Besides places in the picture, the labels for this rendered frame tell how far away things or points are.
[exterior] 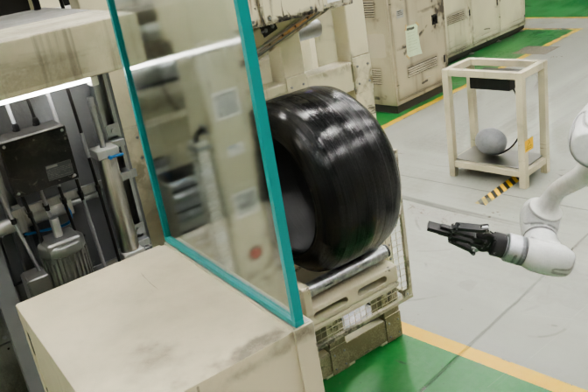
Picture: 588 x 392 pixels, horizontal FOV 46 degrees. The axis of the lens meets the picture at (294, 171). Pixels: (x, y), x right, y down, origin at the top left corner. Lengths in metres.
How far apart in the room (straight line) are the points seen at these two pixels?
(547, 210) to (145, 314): 1.32
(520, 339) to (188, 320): 2.25
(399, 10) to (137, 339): 5.59
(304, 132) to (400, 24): 4.81
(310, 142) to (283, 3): 0.53
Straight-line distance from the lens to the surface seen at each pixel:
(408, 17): 6.76
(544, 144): 5.04
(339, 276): 2.12
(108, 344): 1.36
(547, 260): 2.18
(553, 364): 3.24
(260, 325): 1.29
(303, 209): 2.41
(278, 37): 2.39
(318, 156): 1.89
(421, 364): 3.24
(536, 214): 2.26
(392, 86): 6.69
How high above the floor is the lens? 1.95
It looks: 20 degrees down
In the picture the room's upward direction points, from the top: 9 degrees counter-clockwise
